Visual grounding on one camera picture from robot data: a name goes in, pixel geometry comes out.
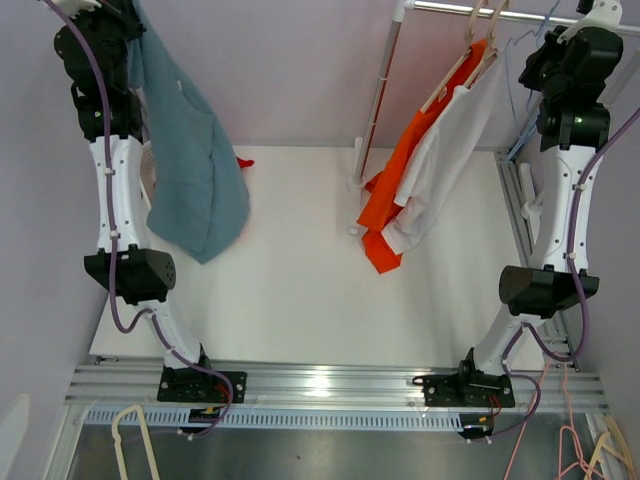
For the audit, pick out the white clothes rack post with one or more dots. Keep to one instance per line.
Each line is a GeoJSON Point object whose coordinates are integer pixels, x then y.
{"type": "Point", "coordinates": [362, 145]}

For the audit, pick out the aluminium mounting rail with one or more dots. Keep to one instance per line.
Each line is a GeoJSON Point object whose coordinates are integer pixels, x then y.
{"type": "Point", "coordinates": [118, 381]}

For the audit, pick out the white perforated plastic basket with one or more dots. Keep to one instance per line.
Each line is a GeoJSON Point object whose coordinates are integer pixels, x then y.
{"type": "Point", "coordinates": [147, 173]}

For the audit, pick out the white t shirt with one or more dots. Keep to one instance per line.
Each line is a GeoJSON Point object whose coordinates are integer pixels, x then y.
{"type": "Point", "coordinates": [439, 158]}

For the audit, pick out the beige wooden hanger front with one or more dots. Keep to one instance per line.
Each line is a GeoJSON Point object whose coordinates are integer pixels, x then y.
{"type": "Point", "coordinates": [440, 91]}

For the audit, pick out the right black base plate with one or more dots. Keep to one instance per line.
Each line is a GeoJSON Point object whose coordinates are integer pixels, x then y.
{"type": "Point", "coordinates": [475, 390]}

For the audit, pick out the white slotted cable duct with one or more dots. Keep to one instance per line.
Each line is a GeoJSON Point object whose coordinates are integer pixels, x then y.
{"type": "Point", "coordinates": [259, 418]}

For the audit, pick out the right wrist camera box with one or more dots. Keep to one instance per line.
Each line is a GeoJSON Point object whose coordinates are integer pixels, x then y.
{"type": "Point", "coordinates": [605, 14]}

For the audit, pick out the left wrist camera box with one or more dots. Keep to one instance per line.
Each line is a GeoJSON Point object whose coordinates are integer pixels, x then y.
{"type": "Point", "coordinates": [73, 7]}

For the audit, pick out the grey blue t shirt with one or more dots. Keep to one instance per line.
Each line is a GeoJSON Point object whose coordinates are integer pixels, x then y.
{"type": "Point", "coordinates": [201, 202]}

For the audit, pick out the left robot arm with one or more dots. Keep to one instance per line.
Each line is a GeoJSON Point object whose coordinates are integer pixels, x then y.
{"type": "Point", "coordinates": [93, 46]}

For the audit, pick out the red t shirt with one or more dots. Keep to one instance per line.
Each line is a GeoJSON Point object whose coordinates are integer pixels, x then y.
{"type": "Point", "coordinates": [245, 163]}

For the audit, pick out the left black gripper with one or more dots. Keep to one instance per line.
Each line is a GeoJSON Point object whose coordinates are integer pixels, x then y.
{"type": "Point", "coordinates": [134, 28]}

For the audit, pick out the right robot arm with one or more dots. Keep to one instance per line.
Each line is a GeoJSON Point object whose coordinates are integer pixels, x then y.
{"type": "Point", "coordinates": [573, 140]}

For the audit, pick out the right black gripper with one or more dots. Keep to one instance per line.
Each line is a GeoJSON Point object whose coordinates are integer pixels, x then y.
{"type": "Point", "coordinates": [529, 77]}

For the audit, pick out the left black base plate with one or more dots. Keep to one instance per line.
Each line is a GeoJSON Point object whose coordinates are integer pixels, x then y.
{"type": "Point", "coordinates": [186, 385]}

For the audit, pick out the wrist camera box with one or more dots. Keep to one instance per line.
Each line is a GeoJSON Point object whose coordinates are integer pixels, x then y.
{"type": "Point", "coordinates": [73, 7]}
{"type": "Point", "coordinates": [605, 14]}

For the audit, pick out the light blue wire hanger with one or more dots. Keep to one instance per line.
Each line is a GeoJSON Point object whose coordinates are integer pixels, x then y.
{"type": "Point", "coordinates": [522, 101]}

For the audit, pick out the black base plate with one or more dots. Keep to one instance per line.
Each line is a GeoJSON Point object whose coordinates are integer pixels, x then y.
{"type": "Point", "coordinates": [186, 385]}
{"type": "Point", "coordinates": [475, 390]}

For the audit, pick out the white object at corner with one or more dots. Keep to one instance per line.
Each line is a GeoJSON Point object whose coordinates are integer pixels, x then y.
{"type": "Point", "coordinates": [14, 424]}

